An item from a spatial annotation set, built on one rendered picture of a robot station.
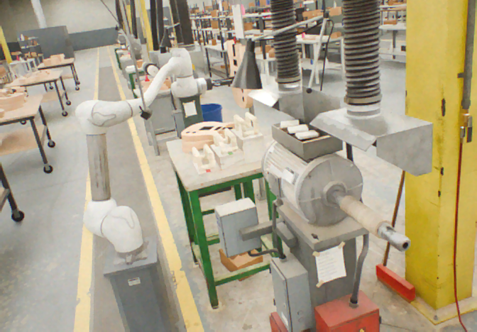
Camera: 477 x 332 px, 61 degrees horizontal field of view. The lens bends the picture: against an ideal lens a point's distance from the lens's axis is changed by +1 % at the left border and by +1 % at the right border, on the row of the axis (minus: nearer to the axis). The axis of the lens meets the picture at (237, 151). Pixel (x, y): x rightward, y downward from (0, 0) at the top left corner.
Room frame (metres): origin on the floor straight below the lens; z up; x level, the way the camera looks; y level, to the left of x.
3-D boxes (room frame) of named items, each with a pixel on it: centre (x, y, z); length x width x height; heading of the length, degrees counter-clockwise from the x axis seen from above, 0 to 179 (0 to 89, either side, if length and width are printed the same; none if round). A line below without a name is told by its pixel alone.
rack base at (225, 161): (2.52, 0.08, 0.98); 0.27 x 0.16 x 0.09; 14
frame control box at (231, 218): (1.44, 0.00, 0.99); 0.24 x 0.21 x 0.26; 15
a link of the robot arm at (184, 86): (2.48, 0.27, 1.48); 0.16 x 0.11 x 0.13; 103
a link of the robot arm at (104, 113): (2.05, 0.62, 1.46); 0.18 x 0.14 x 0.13; 141
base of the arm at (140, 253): (1.91, 0.66, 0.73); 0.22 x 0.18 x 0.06; 8
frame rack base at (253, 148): (2.55, -0.07, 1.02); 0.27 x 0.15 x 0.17; 14
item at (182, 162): (2.56, 0.14, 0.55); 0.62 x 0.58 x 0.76; 15
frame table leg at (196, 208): (2.23, 0.31, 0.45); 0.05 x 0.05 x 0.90; 15
